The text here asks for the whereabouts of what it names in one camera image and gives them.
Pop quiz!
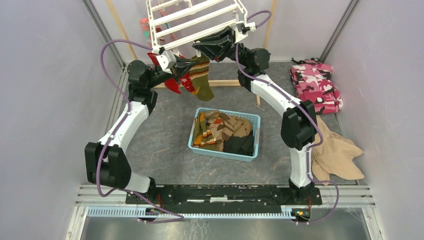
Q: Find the pink patterned sock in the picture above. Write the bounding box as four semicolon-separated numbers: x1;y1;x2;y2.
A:
139;9;166;47

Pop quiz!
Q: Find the wooden rack frame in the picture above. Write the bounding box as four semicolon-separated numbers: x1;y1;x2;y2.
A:
100;0;278;87

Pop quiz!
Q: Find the green striped sock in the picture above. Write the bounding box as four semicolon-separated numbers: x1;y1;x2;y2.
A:
189;54;215;102
192;111;218;151

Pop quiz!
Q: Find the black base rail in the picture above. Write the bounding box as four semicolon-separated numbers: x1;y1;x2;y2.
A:
143;184;323;214

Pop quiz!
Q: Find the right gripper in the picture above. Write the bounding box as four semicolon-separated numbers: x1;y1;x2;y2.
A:
192;26;249;68

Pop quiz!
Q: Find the red snowflake sock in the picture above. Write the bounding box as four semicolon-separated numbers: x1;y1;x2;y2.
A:
179;72;197;95

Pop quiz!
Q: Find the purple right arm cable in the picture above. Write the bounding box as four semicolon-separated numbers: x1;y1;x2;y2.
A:
234;9;340;225

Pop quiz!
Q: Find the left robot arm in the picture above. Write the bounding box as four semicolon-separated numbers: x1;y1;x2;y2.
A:
84;50;196;204

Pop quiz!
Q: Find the beige cloth on floor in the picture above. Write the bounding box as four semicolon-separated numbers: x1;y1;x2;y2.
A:
311;116;365;182

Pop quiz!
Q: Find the white plastic clip hanger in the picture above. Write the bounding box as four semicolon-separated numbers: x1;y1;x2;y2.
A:
145;0;251;54

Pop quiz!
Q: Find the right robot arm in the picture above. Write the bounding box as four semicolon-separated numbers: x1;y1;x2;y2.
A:
192;24;319;204

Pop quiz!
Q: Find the pink camouflage bag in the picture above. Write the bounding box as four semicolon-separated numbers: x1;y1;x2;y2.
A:
289;57;343;115

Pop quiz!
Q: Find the black garment in basket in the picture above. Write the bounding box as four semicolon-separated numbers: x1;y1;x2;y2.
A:
223;132;255;156

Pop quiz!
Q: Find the light blue plastic basket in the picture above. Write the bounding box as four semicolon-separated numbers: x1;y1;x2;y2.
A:
188;110;261;162

